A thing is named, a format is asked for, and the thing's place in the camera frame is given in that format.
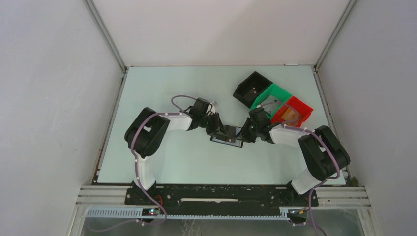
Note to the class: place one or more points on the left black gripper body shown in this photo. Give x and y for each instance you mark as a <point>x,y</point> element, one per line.
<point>211,118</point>

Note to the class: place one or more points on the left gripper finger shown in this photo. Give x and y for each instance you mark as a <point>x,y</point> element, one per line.
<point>212,128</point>
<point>223,130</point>

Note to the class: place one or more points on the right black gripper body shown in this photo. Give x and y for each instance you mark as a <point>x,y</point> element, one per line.
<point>257,129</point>

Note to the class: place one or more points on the black credit card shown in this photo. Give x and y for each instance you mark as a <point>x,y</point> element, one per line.
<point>233,133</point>

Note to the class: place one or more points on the black card holder wallet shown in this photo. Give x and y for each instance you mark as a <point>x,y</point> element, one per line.
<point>221,139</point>

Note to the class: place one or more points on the green plastic bin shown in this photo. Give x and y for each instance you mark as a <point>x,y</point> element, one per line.
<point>272,99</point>

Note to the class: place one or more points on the orange card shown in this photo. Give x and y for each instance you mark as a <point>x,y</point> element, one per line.
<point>290,115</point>

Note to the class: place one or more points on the black plastic bin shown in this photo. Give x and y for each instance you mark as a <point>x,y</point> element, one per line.
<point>251,88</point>

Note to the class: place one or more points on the red plastic bin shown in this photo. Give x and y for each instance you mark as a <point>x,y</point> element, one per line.
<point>294,103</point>

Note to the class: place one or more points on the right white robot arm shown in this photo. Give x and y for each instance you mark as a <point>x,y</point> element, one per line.
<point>323,153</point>

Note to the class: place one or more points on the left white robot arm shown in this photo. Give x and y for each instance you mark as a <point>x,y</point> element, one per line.
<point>146,133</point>

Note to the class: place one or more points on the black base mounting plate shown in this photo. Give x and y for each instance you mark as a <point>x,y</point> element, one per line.
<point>219,199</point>

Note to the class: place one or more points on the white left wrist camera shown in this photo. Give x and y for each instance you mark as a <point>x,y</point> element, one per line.
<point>213,106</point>

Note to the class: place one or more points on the aluminium frame rail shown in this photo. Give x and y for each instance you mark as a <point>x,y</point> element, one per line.
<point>102,200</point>

